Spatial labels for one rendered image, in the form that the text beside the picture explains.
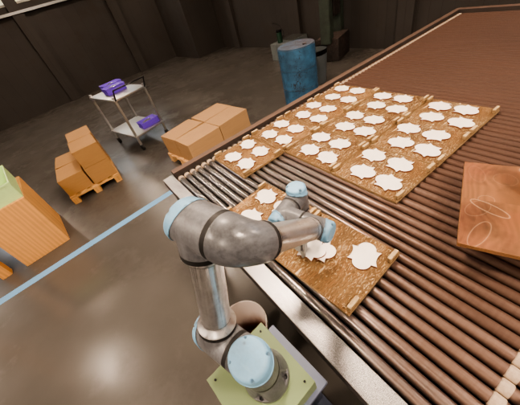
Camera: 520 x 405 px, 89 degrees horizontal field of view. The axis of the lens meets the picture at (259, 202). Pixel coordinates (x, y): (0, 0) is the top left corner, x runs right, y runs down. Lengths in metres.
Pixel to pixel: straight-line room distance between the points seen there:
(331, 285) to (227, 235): 0.69
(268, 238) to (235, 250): 0.07
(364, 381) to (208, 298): 0.57
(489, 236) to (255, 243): 0.92
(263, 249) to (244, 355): 0.37
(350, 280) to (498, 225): 0.56
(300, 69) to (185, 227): 4.10
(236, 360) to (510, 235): 1.00
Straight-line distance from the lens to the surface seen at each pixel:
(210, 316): 0.78
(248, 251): 0.52
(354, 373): 1.04
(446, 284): 1.22
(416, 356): 1.07
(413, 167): 1.66
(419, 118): 2.12
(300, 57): 4.48
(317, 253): 1.18
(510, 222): 1.31
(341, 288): 1.12
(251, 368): 0.81
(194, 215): 0.56
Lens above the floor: 1.92
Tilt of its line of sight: 41 degrees down
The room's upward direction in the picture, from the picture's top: 18 degrees counter-clockwise
